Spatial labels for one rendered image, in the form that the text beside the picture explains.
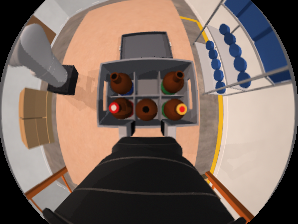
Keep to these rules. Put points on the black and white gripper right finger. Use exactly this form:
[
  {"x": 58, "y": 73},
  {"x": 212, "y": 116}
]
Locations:
[{"x": 168, "y": 129}]

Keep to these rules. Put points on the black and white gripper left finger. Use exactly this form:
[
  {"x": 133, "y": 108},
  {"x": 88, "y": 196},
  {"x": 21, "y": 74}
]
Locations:
[{"x": 127, "y": 130}]

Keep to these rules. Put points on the dark grey divided crate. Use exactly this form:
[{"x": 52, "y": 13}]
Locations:
[{"x": 146, "y": 71}]

